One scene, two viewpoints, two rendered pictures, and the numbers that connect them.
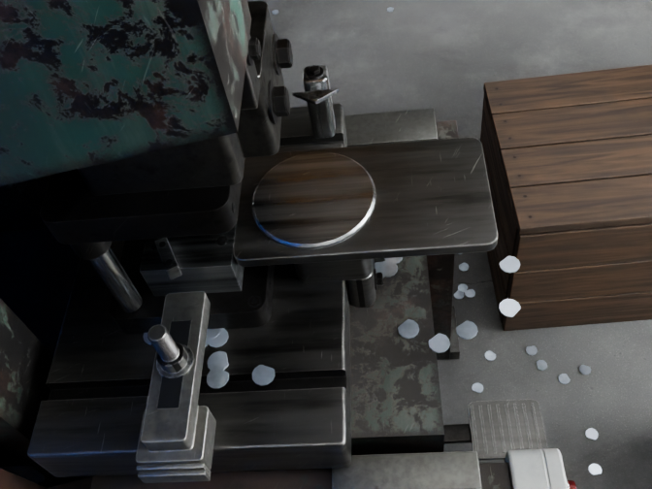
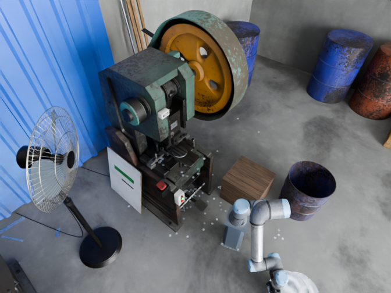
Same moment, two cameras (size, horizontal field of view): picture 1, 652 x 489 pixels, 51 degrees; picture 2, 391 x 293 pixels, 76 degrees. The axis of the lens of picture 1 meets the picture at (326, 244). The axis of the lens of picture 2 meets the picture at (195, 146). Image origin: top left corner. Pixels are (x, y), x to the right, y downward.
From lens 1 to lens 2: 1.53 m
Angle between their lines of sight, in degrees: 20
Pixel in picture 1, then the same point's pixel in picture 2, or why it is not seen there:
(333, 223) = (178, 155)
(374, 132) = (201, 150)
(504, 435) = (199, 204)
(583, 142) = (244, 174)
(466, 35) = (267, 146)
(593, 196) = (237, 181)
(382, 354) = (177, 172)
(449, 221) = (188, 162)
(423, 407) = (175, 179)
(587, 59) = (284, 165)
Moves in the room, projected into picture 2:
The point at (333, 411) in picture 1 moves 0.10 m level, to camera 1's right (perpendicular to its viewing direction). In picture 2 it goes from (165, 171) to (176, 177)
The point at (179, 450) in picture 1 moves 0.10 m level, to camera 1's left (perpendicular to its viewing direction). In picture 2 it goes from (150, 164) to (141, 160)
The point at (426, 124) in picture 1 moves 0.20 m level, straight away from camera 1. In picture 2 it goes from (208, 153) to (221, 142)
